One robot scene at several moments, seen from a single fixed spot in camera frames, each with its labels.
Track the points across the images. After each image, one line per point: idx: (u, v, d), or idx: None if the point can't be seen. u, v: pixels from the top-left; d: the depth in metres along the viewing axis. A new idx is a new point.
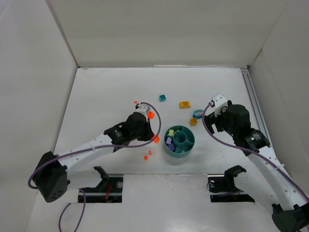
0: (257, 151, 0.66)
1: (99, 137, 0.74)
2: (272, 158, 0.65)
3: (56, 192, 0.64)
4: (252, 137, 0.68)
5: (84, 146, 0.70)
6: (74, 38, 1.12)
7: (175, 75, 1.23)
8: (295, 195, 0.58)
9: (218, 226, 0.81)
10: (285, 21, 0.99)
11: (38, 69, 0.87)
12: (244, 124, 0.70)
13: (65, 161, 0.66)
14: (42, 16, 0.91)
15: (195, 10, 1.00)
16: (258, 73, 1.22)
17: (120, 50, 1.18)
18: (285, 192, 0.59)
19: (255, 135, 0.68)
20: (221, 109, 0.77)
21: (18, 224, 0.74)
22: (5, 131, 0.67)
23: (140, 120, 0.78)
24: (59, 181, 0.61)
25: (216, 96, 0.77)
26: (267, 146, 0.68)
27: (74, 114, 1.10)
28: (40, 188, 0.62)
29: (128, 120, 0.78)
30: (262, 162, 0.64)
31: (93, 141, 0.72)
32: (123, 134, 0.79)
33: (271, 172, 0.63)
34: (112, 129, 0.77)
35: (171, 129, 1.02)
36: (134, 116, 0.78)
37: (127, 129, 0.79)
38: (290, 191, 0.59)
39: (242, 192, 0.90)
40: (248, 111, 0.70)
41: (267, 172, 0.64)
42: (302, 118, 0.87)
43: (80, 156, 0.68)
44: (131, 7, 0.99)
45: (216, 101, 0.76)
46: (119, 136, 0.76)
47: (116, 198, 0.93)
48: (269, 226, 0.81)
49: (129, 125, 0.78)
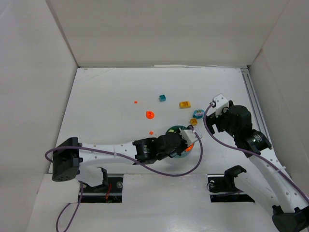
0: (259, 153, 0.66)
1: (126, 145, 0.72)
2: (273, 160, 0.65)
3: (64, 177, 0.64)
4: (253, 139, 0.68)
5: (109, 147, 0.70)
6: (74, 37, 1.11)
7: (176, 75, 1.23)
8: (297, 197, 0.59)
9: (218, 226, 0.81)
10: (285, 21, 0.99)
11: (38, 69, 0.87)
12: (245, 125, 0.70)
13: (85, 154, 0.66)
14: (42, 15, 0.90)
15: (195, 10, 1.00)
16: (258, 74, 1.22)
17: (120, 50, 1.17)
18: (286, 194, 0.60)
19: (257, 137, 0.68)
20: (223, 109, 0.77)
21: (17, 225, 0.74)
22: (5, 132, 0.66)
23: (168, 145, 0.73)
24: (70, 169, 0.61)
25: (217, 97, 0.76)
26: (268, 148, 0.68)
27: (74, 114, 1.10)
28: (54, 166, 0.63)
29: (159, 139, 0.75)
30: (263, 164, 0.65)
31: (119, 147, 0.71)
32: (150, 152, 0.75)
33: (272, 174, 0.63)
34: (141, 142, 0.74)
35: (170, 129, 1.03)
36: (164, 139, 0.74)
37: (155, 148, 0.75)
38: (290, 193, 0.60)
39: (242, 192, 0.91)
40: (249, 112, 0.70)
41: (268, 174, 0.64)
42: (302, 119, 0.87)
43: (100, 155, 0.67)
44: (131, 7, 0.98)
45: (217, 102, 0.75)
46: (144, 152, 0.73)
47: (116, 198, 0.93)
48: (268, 225, 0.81)
49: (158, 144, 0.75)
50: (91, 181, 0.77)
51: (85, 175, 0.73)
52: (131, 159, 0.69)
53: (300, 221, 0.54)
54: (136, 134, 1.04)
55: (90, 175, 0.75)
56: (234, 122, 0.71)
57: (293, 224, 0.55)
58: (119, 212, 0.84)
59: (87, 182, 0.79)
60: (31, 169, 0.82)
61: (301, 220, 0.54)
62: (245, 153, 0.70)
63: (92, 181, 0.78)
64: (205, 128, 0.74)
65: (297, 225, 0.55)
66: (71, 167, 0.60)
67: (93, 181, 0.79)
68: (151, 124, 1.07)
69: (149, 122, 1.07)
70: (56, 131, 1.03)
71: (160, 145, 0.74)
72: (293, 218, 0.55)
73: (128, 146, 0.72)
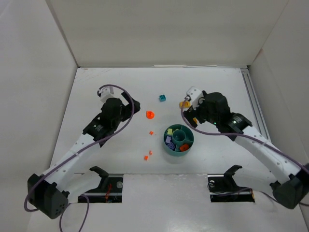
0: (241, 132, 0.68)
1: (80, 139, 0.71)
2: (257, 135, 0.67)
3: (59, 207, 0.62)
4: (233, 121, 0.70)
5: (67, 154, 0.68)
6: (74, 38, 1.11)
7: (176, 75, 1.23)
8: (287, 164, 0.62)
9: (218, 227, 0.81)
10: (285, 21, 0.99)
11: (38, 70, 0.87)
12: (223, 110, 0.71)
13: (52, 178, 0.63)
14: (42, 16, 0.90)
15: (195, 9, 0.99)
16: (258, 74, 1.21)
17: (120, 49, 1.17)
18: (277, 165, 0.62)
19: (236, 119, 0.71)
20: (199, 101, 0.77)
21: (17, 225, 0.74)
22: (5, 133, 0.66)
23: (114, 108, 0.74)
24: (54, 197, 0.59)
25: (191, 90, 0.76)
26: (249, 125, 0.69)
27: (73, 114, 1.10)
28: (41, 209, 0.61)
29: (103, 111, 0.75)
30: (249, 142, 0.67)
31: (75, 145, 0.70)
32: (105, 126, 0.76)
33: (260, 149, 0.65)
34: (89, 126, 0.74)
35: (170, 127, 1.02)
36: (105, 107, 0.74)
37: (105, 120, 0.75)
38: (282, 163, 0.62)
39: (242, 191, 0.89)
40: (225, 97, 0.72)
41: (256, 151, 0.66)
42: (302, 119, 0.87)
43: (67, 166, 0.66)
44: (131, 6, 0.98)
45: (191, 95, 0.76)
46: (99, 130, 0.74)
47: (116, 198, 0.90)
48: (268, 226, 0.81)
49: (105, 115, 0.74)
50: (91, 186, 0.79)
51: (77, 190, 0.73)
52: (95, 143, 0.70)
53: (297, 188, 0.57)
54: (136, 134, 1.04)
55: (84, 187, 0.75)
56: (212, 110, 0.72)
57: (293, 195, 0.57)
58: (119, 212, 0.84)
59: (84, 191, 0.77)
60: (32, 168, 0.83)
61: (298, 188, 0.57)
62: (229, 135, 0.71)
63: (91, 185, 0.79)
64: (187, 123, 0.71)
65: (296, 195, 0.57)
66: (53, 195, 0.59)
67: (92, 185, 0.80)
68: (151, 124, 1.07)
69: (148, 123, 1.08)
70: (56, 131, 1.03)
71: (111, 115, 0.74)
72: (292, 188, 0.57)
73: (82, 138, 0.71)
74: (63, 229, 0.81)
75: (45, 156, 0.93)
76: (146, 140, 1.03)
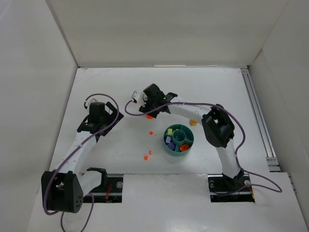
0: (170, 101, 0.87)
1: (78, 135, 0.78)
2: (180, 100, 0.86)
3: (78, 198, 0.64)
4: (165, 98, 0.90)
5: (72, 148, 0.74)
6: (74, 38, 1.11)
7: (176, 75, 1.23)
8: (201, 109, 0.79)
9: (218, 227, 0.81)
10: (285, 21, 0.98)
11: (38, 70, 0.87)
12: (156, 93, 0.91)
13: (65, 168, 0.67)
14: (42, 16, 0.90)
15: (195, 9, 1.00)
16: (258, 73, 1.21)
17: (120, 49, 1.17)
18: (195, 112, 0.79)
19: (167, 96, 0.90)
20: (143, 97, 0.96)
21: (17, 224, 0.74)
22: (5, 133, 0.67)
23: (101, 105, 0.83)
24: (74, 184, 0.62)
25: (134, 93, 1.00)
26: (175, 96, 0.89)
27: (74, 113, 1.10)
28: (61, 206, 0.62)
29: (91, 111, 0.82)
30: (175, 106, 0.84)
31: (76, 141, 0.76)
32: (95, 123, 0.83)
33: (182, 108, 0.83)
34: (82, 126, 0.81)
35: (170, 127, 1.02)
36: (93, 107, 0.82)
37: (94, 117, 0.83)
38: (197, 109, 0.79)
39: (242, 191, 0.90)
40: (155, 85, 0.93)
41: (182, 110, 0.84)
42: (302, 118, 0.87)
43: (75, 157, 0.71)
44: (131, 6, 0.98)
45: (135, 96, 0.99)
46: (91, 126, 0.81)
47: (116, 198, 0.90)
48: (269, 226, 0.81)
49: (94, 113, 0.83)
50: (92, 183, 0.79)
51: (86, 184, 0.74)
52: (92, 135, 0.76)
53: (210, 123, 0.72)
54: (136, 134, 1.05)
55: (88, 182, 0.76)
56: (149, 98, 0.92)
57: (211, 130, 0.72)
58: (119, 212, 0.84)
59: (90, 187, 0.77)
60: (32, 168, 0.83)
61: (210, 123, 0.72)
62: (164, 108, 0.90)
63: (93, 182, 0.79)
64: (139, 115, 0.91)
65: (213, 128, 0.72)
66: (73, 181, 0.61)
67: (94, 182, 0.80)
68: (150, 124, 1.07)
69: (148, 123, 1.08)
70: (56, 131, 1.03)
71: (98, 111, 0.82)
72: (207, 125, 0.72)
73: (80, 135, 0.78)
74: (65, 230, 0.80)
75: (45, 156, 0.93)
76: (145, 140, 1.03)
